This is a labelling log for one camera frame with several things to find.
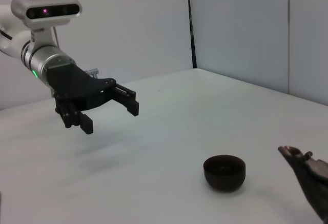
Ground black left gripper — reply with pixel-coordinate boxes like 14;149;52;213
45;64;140;135

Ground dark round teapot with handle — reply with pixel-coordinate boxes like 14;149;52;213
278;145;328;222

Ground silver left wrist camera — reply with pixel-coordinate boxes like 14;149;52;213
10;0;83;49

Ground small dark teacup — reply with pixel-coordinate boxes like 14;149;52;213
203;154;247;193

